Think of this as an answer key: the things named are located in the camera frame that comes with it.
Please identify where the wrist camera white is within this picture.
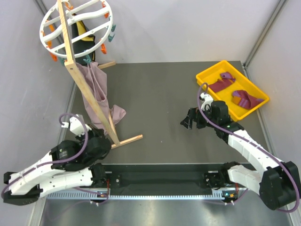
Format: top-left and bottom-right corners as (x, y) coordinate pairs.
(59, 113), (92, 137)
(199, 92), (214, 108)

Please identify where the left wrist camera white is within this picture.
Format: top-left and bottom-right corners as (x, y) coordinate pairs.
(59, 113), (92, 137)

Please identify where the black yellow sock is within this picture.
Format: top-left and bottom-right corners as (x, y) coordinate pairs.
(71, 20), (96, 62)

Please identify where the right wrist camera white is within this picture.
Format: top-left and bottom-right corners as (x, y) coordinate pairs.
(199, 92), (214, 108)

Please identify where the purple sock piece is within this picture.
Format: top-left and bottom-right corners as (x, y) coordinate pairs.
(220, 72), (236, 82)

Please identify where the wooden hanger stand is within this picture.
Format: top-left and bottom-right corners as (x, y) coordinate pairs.
(57, 0), (143, 148)

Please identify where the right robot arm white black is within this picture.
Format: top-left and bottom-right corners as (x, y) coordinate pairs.
(180, 101), (301, 211)

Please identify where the grey slotted cable duct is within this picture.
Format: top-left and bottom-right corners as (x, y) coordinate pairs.
(47, 190), (237, 201)

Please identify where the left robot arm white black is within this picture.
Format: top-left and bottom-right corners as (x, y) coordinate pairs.
(1, 129), (111, 206)

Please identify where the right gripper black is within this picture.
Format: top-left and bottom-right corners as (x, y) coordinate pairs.
(180, 105), (219, 130)

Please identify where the maroon sock flat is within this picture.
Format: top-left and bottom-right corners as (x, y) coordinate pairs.
(209, 79), (234, 93)

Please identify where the white round clip hanger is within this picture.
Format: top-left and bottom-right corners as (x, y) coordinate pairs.
(39, 0), (116, 65)

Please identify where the maroon orange striped sock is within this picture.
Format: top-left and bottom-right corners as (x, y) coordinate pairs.
(232, 90), (264, 110)

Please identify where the pink sock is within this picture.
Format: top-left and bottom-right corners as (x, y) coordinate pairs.
(76, 62), (126, 124)

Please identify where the purple cable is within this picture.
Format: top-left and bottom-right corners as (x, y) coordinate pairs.
(0, 113), (89, 200)
(197, 82), (301, 214)

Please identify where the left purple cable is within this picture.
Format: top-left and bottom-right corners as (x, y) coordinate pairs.
(0, 113), (89, 200)

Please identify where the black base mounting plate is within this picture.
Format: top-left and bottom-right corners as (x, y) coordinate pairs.
(79, 163), (257, 189)

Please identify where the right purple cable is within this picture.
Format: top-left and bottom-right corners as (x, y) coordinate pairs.
(197, 82), (301, 214)

